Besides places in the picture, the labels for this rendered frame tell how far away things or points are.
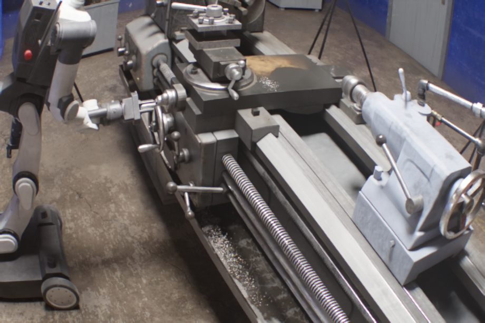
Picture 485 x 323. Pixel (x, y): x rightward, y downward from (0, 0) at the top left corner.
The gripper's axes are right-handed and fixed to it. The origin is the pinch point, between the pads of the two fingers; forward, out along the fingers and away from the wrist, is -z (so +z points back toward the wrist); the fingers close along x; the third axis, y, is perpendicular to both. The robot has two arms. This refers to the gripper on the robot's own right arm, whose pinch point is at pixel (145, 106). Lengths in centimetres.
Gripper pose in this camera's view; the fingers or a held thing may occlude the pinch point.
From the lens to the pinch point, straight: 197.0
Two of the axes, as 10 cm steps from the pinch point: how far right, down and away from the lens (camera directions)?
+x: 1.8, 9.8, -0.4
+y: 3.5, -1.1, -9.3
